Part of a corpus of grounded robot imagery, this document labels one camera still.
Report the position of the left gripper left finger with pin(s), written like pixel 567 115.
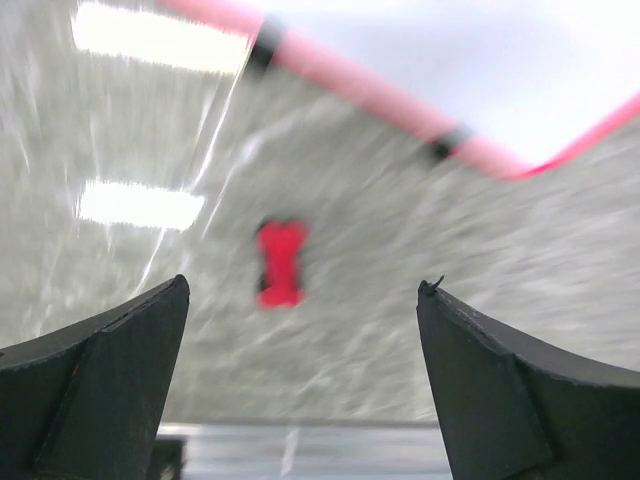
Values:
pixel 86 401

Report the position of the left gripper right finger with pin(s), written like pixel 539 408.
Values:
pixel 511 406

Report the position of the red whiteboard eraser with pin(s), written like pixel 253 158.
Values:
pixel 280 243

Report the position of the pink framed whiteboard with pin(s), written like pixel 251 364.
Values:
pixel 535 83

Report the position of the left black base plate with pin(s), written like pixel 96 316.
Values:
pixel 167 458

